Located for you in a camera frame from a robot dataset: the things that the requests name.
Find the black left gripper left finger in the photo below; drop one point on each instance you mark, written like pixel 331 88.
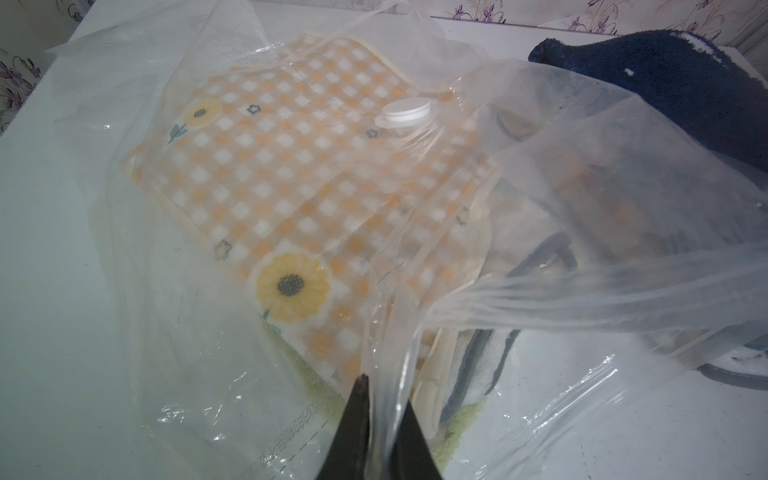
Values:
pixel 346 459

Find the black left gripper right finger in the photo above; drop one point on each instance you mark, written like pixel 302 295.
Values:
pixel 411 458

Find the clear plastic vacuum bag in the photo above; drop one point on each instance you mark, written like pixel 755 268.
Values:
pixel 623 252

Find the navy star pattern blanket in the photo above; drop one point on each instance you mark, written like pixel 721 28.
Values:
pixel 685 77

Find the orange checked sunflower blanket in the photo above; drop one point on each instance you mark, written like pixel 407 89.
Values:
pixel 283 245

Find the white vacuum bag valve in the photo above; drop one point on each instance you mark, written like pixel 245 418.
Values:
pixel 405 112

